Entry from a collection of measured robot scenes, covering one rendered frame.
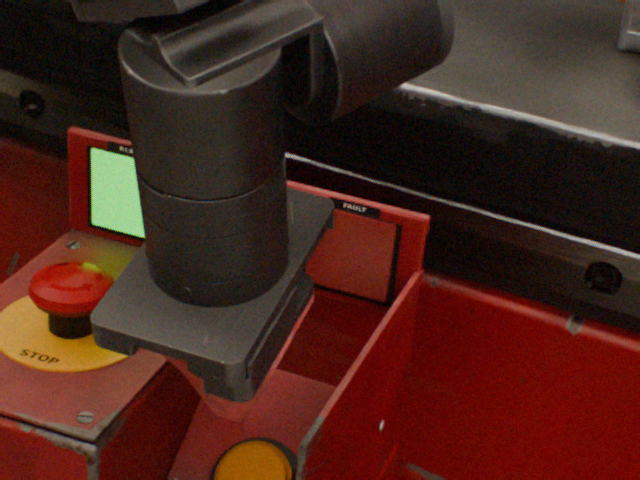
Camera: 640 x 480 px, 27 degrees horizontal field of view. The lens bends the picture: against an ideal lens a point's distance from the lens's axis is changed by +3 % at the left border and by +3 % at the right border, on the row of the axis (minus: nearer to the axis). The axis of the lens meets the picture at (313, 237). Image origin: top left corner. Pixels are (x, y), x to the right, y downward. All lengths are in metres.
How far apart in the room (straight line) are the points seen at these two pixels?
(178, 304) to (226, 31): 0.11
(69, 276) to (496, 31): 0.30
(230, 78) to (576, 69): 0.33
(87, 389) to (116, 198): 0.14
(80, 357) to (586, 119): 0.28
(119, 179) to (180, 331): 0.21
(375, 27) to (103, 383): 0.22
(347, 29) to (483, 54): 0.27
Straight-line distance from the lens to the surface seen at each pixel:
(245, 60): 0.46
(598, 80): 0.73
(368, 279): 0.66
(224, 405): 0.59
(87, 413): 0.59
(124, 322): 0.51
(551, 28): 0.80
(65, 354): 0.63
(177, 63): 0.45
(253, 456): 0.64
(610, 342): 0.71
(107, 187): 0.70
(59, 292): 0.62
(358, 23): 0.48
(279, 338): 0.52
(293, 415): 0.66
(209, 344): 0.50
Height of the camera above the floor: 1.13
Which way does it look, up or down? 29 degrees down
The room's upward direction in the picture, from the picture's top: 5 degrees clockwise
